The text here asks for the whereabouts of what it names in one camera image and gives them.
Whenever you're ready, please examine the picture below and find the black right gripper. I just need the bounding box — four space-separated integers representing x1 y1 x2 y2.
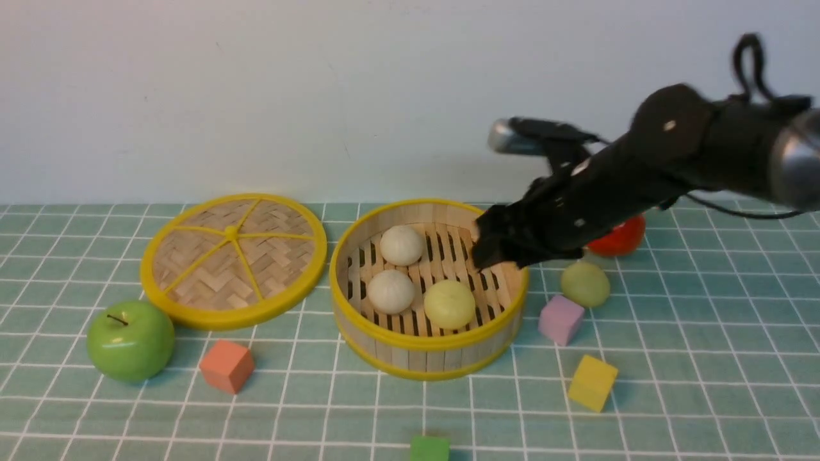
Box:
472 138 691 270

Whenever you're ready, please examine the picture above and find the yellow-green bun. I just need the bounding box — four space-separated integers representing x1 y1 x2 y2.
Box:
423 279 475 330
560 260 611 309

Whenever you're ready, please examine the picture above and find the white bun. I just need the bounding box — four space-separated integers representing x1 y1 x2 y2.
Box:
366 270 416 315
379 225 425 266

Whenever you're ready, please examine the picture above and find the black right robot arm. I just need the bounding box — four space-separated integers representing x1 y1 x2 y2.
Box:
471 84 818 269

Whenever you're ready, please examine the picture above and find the bamboo steamer tray yellow rim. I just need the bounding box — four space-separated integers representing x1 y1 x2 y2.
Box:
329 198 530 380

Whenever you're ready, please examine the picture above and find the bamboo steamer lid yellow rim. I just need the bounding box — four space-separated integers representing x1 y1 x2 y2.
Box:
140 193 328 332

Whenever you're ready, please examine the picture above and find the pink cube block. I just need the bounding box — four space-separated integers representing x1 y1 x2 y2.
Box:
538 295 585 347

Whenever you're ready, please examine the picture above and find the red pomegranate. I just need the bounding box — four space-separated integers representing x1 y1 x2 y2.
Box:
586 214 646 259

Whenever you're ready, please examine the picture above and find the yellow cube block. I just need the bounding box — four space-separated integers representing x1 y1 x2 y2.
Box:
568 354 619 412

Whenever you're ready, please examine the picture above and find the green cube block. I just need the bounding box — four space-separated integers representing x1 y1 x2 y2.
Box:
409 435 450 461

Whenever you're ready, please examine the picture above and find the green checked tablecloth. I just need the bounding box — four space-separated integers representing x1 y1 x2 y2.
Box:
1 201 819 460

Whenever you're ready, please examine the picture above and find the orange cube block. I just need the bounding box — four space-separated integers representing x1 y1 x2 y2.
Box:
199 339 256 394

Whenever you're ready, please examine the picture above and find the green apple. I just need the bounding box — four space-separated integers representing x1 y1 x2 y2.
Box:
86 300 176 382

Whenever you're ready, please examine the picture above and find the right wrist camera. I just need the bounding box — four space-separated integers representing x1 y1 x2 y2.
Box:
487 117 607 174

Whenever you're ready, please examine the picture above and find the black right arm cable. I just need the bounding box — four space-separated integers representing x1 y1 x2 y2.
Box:
669 33 820 220

